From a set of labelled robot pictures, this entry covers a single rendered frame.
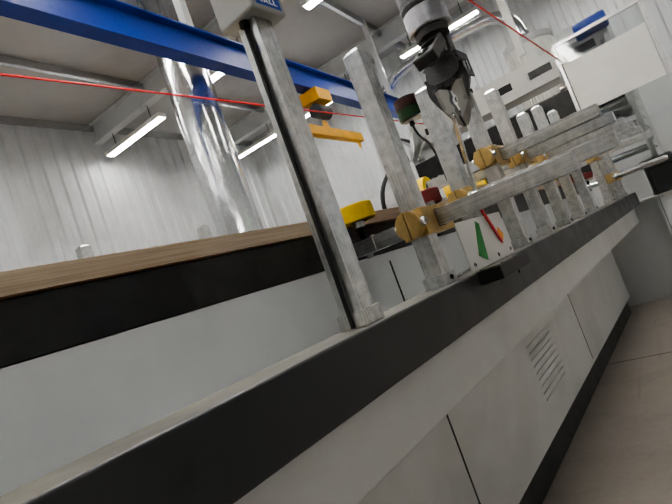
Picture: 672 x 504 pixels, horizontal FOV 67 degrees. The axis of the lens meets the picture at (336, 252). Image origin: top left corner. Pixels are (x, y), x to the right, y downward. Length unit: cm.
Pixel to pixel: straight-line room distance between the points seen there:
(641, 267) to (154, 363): 341
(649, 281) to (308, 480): 339
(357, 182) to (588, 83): 828
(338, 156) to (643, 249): 873
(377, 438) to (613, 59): 322
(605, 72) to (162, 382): 331
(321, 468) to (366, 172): 1082
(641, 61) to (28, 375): 345
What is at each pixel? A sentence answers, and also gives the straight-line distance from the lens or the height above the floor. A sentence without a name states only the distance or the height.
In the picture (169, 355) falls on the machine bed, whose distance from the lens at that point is 73.
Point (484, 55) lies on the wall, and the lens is 1072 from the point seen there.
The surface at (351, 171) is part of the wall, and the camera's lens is 1154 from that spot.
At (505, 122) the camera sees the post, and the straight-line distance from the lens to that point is 163.
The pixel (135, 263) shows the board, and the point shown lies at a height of 88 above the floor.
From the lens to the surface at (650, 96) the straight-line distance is 361.
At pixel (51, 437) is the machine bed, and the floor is 71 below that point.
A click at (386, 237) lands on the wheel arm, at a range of 98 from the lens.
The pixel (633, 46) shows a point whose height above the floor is 151.
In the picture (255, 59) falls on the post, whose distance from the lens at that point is 76.
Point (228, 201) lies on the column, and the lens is 524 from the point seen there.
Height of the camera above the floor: 76
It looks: 4 degrees up
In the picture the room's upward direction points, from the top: 20 degrees counter-clockwise
